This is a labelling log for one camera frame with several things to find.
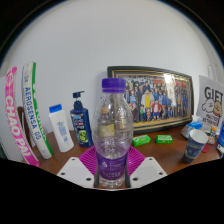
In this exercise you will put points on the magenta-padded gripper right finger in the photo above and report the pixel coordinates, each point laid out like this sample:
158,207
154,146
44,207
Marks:
148,171

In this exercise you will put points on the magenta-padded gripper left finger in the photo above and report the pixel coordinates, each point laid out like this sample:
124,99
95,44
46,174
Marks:
76,171

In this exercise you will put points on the clear purple-capped water bottle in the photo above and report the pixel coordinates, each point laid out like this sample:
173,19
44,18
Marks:
112,133

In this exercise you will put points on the green wrapped soap bar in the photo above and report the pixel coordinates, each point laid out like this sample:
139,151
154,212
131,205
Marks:
141,140
164,139

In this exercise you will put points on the white blue-capped lotion bottle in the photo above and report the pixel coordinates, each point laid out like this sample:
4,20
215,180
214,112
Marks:
61,130

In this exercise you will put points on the dark blue pump shampoo bottle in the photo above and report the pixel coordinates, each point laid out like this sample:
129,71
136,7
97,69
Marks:
81,126

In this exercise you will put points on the blue patterned paper cup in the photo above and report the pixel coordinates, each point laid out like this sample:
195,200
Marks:
193,146

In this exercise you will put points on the flat round red coaster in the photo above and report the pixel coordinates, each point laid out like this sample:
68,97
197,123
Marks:
206,148

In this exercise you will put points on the blue tissue pack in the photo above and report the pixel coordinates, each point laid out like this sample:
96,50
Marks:
193,125

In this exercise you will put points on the white tube with green stripe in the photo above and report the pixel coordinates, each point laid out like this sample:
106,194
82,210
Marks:
35,113

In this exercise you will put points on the framed cartoon group picture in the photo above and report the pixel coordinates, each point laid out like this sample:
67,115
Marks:
156,100

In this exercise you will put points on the white tube with pink lettering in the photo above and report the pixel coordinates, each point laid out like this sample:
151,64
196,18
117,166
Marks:
18,123

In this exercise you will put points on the blue detergent bottle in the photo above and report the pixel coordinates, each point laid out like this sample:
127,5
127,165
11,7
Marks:
221,136

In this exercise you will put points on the white paper gift bag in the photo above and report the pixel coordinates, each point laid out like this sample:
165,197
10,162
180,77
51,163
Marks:
211,100

